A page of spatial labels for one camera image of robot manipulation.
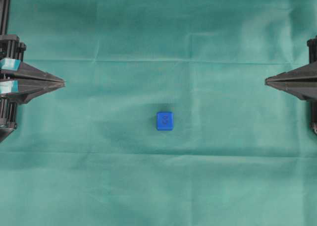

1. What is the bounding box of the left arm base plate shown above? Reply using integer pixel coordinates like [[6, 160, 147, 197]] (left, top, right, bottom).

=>
[[0, 127, 14, 142]]

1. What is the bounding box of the green table cloth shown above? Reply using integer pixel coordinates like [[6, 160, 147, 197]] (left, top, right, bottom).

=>
[[0, 0, 317, 226]]

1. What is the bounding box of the blue block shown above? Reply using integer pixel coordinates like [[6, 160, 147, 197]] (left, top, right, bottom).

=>
[[156, 112, 174, 131]]

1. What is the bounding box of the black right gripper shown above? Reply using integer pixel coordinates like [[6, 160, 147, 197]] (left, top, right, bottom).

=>
[[264, 36, 317, 134]]

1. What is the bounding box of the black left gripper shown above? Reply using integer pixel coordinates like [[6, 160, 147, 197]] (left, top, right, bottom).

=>
[[0, 35, 65, 130]]

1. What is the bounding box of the black left frame rail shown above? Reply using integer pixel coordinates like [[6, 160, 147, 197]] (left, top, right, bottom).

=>
[[0, 0, 10, 35]]

